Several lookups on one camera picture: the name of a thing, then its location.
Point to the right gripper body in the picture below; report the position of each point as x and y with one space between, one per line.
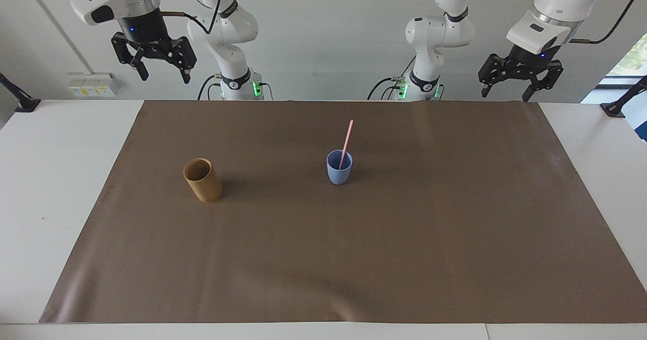
146 29

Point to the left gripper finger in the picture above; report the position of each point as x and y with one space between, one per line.
548 77
493 72

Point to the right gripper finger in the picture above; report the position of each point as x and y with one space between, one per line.
124 52
183 57

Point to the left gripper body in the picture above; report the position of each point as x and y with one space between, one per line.
530 59

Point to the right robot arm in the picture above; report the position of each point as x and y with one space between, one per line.
230 37

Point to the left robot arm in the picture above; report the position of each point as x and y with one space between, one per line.
437 32

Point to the brown cup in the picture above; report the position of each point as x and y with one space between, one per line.
203 181

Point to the pink chopstick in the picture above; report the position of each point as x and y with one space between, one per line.
348 140

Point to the blue cup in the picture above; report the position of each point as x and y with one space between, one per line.
338 171

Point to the black stand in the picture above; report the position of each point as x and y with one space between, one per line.
17 97
624 100

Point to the window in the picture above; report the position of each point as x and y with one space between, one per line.
627 62

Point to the white wall socket box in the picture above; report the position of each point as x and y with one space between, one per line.
93 85

